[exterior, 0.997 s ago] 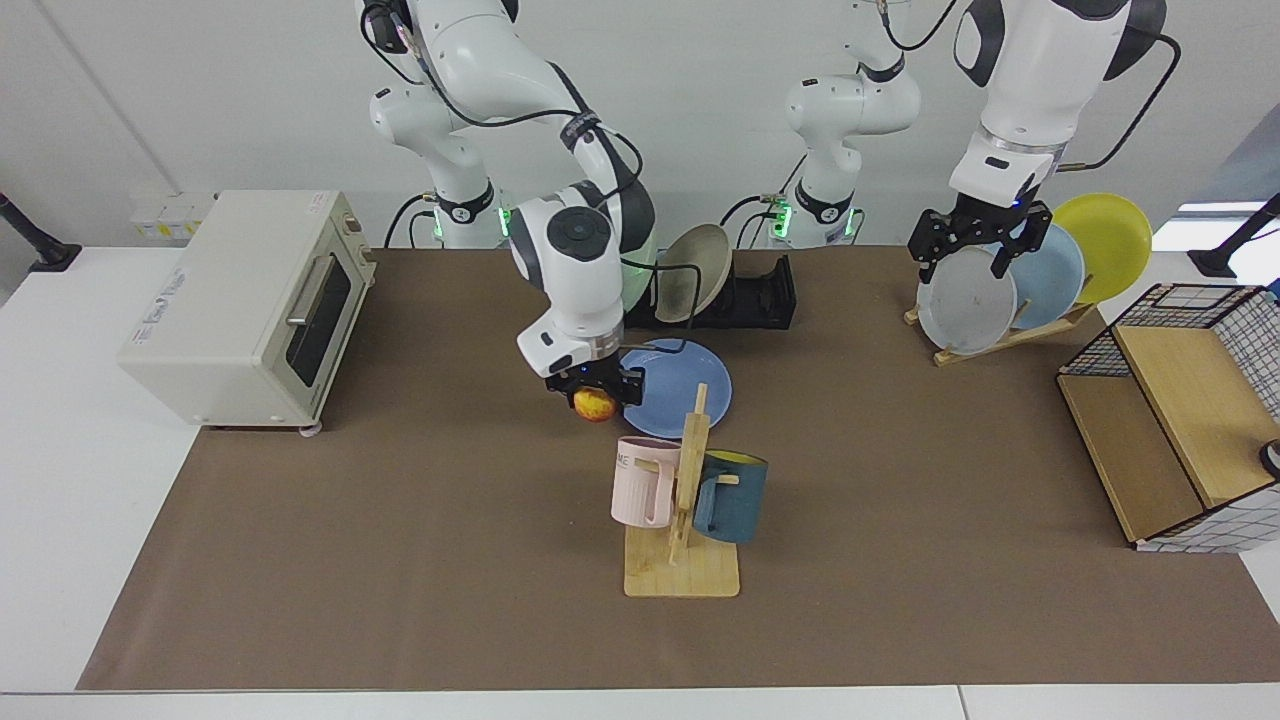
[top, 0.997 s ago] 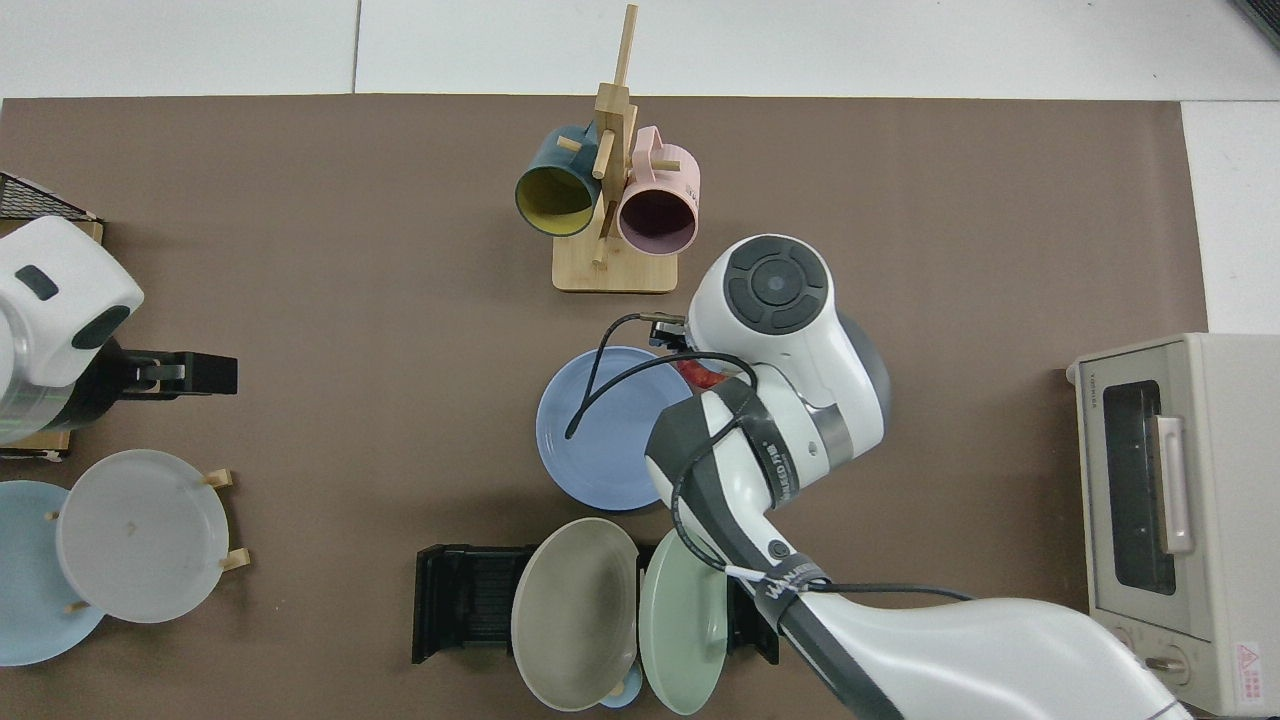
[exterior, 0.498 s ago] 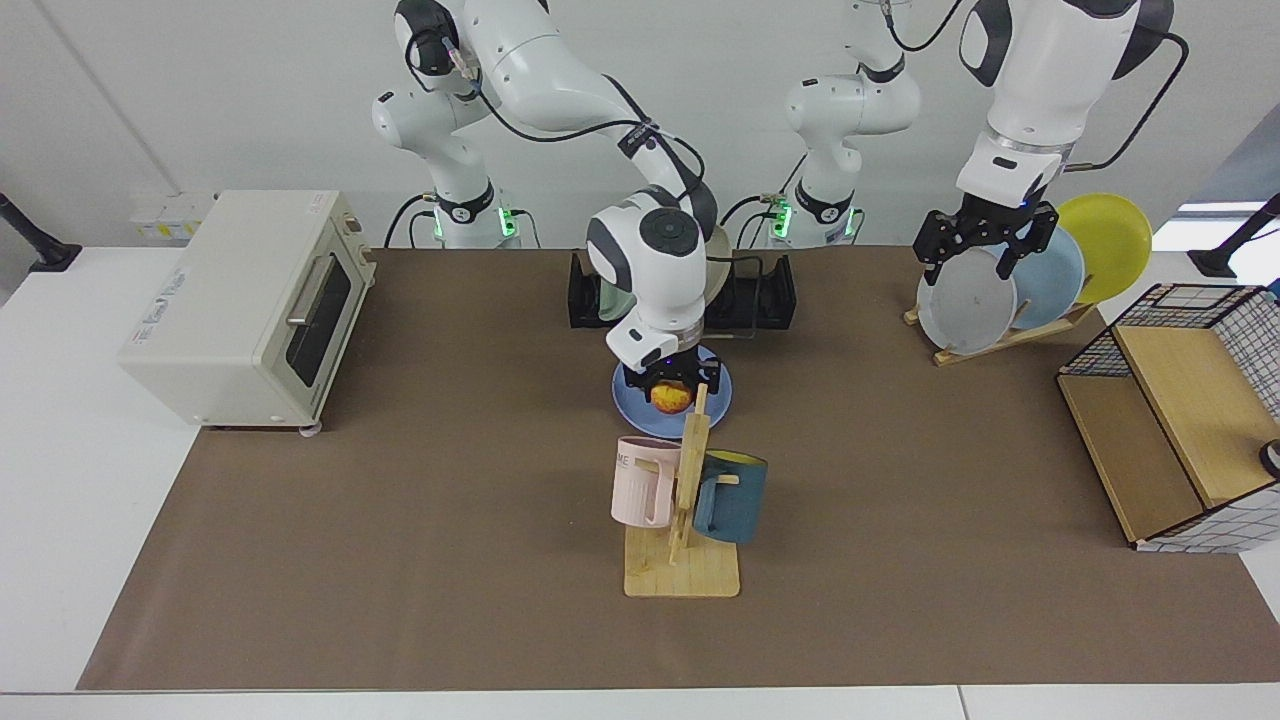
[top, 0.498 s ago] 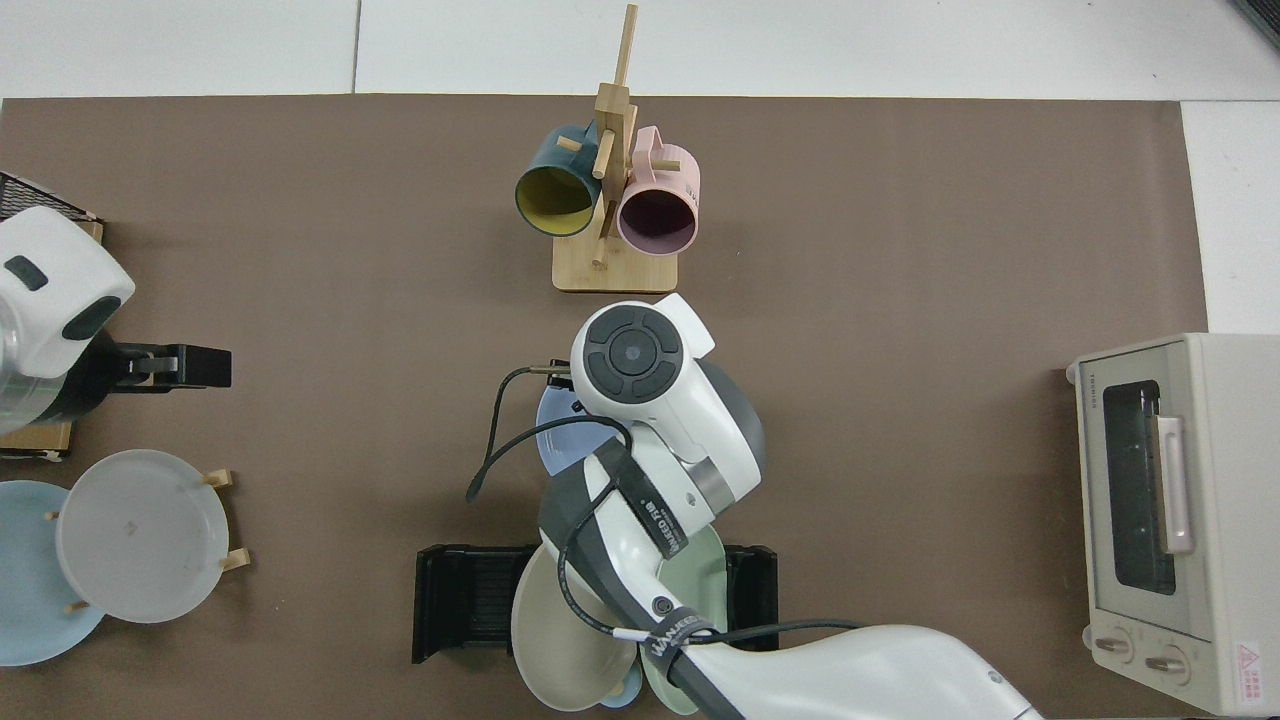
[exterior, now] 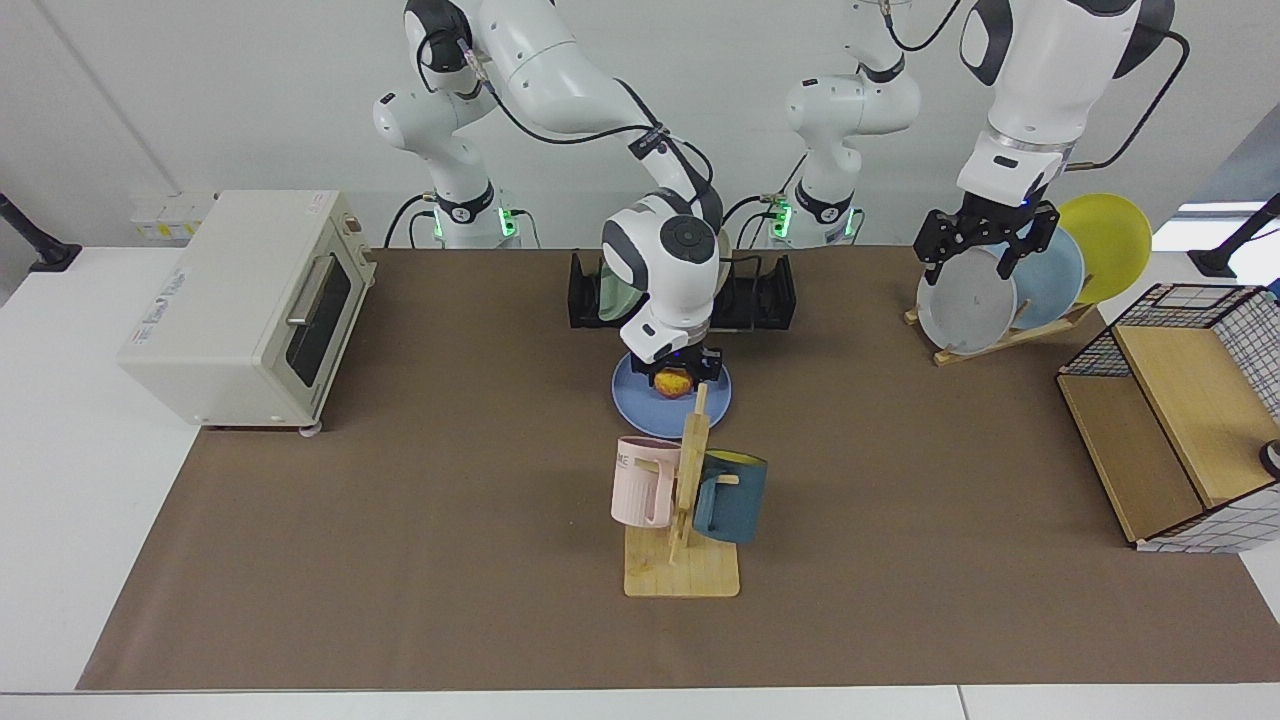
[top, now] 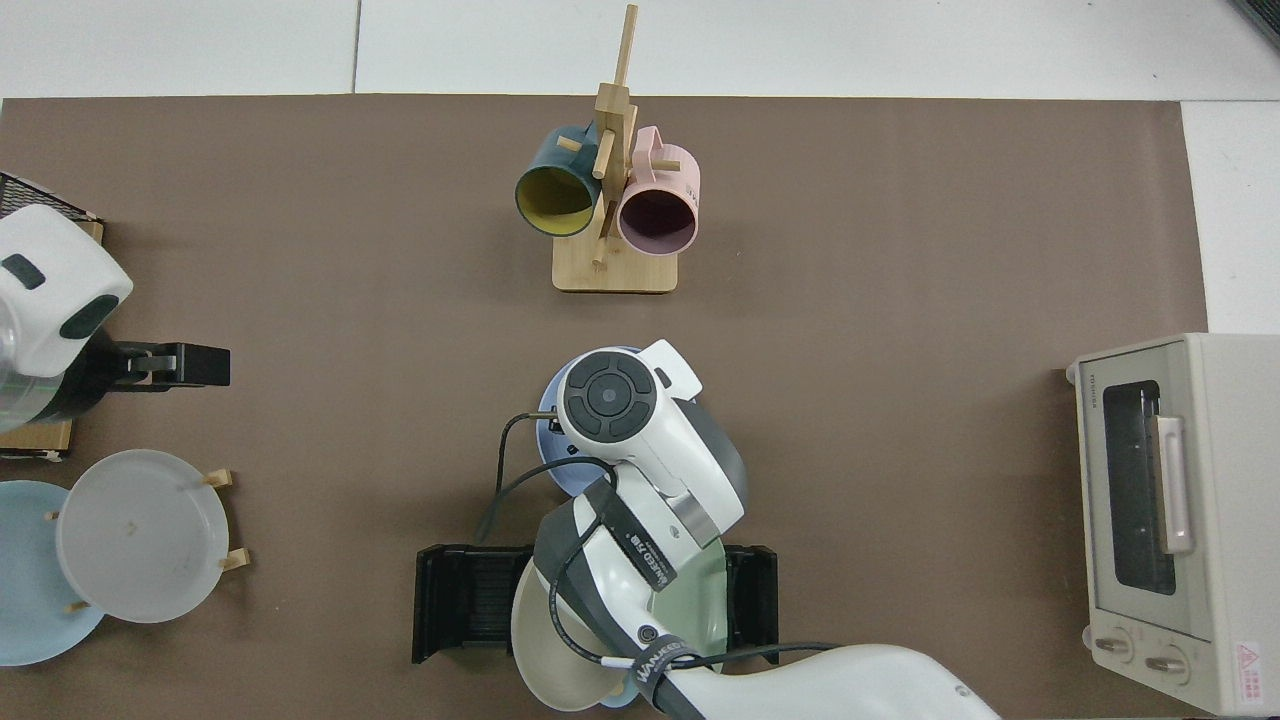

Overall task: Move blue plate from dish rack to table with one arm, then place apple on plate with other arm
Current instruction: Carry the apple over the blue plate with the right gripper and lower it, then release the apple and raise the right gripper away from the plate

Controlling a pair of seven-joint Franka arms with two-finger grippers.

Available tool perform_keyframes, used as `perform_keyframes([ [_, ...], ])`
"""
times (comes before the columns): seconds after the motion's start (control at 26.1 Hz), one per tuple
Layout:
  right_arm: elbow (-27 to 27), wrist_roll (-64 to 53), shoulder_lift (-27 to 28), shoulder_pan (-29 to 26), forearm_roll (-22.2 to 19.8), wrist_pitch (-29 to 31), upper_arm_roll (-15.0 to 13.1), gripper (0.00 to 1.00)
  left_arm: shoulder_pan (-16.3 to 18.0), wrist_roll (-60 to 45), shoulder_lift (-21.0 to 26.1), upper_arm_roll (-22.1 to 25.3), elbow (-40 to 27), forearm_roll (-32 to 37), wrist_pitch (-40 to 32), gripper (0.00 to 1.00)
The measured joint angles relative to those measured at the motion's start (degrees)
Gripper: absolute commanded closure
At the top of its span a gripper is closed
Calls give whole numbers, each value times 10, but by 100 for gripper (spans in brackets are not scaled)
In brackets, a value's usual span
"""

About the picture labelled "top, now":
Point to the pale grey plate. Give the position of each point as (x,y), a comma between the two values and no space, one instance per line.
(140,540)

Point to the wooden plate stand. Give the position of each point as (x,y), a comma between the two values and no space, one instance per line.
(235,560)

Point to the light blue plate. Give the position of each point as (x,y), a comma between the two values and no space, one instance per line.
(30,600)

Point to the black dish rack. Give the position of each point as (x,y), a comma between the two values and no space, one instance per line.
(465,600)

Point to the beige plate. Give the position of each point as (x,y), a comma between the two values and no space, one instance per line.
(540,640)

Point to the green plate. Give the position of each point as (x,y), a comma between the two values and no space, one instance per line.
(700,600)

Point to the brown table cloth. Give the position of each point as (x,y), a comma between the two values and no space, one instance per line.
(300,250)

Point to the dark teal cup yellow inside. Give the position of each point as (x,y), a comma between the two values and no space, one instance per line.
(545,160)

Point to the wooden cup stand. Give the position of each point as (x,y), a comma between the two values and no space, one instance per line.
(615,270)

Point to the pink cup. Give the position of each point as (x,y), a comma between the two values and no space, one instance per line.
(672,175)

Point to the small blue round thing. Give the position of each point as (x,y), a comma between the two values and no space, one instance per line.
(612,702)

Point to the pale toaster oven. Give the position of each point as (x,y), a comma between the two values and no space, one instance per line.
(1235,520)

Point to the dark grey equipment edge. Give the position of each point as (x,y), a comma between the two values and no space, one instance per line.
(1262,18)

